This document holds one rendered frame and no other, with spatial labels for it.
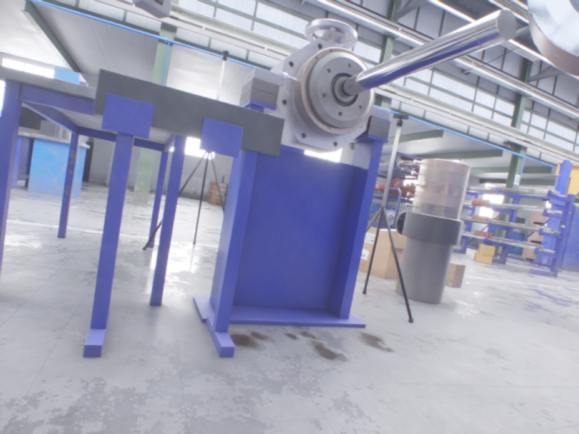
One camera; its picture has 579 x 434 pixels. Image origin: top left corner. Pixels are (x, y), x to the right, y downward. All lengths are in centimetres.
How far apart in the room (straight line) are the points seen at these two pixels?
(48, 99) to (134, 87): 51
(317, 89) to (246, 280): 94
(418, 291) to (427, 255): 28
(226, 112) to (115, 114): 35
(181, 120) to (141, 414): 88
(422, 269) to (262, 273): 143
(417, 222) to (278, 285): 136
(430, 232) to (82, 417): 239
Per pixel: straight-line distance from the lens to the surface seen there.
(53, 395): 113
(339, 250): 198
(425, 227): 283
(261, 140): 135
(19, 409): 109
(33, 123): 1208
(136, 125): 128
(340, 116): 163
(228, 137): 131
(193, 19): 805
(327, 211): 191
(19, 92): 175
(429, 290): 292
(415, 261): 289
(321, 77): 161
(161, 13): 88
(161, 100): 131
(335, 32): 190
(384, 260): 356
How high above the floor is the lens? 58
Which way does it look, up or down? 4 degrees down
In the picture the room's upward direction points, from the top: 10 degrees clockwise
